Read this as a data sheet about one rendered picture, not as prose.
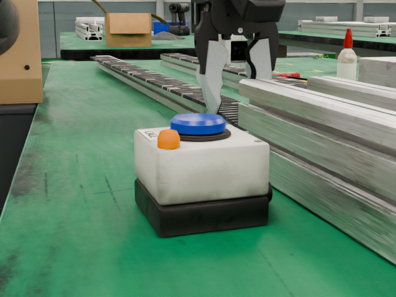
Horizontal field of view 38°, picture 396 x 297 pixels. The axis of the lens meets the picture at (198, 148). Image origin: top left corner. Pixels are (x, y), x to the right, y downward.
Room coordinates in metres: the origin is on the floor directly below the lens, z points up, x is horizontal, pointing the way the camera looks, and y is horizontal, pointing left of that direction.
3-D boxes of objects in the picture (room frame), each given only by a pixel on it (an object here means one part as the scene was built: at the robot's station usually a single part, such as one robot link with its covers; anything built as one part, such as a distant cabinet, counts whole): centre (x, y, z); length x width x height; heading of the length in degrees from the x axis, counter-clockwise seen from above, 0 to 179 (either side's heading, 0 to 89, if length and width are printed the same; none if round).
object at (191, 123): (0.41, 0.00, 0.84); 0.04 x 0.04 x 0.02
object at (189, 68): (1.27, -0.06, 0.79); 0.96 x 0.04 x 0.03; 18
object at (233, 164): (0.41, -0.01, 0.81); 0.10 x 0.08 x 0.06; 108
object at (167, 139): (0.37, 0.02, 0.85); 0.02 x 0.02 x 0.01
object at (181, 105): (1.21, 0.12, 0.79); 0.96 x 0.04 x 0.03; 18
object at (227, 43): (1.60, -0.09, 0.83); 0.11 x 0.10 x 0.10; 105
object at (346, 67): (1.16, -0.30, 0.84); 0.04 x 0.04 x 0.12
